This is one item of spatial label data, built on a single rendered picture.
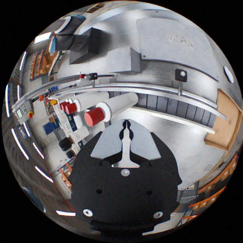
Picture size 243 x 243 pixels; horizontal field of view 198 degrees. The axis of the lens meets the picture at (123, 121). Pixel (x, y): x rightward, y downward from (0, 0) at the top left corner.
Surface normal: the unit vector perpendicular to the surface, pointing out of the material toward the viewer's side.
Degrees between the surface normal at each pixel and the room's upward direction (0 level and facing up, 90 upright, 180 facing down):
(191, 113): 0
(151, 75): 0
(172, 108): 0
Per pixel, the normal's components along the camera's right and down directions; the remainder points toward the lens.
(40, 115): 0.84, 0.26
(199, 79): -0.54, 0.43
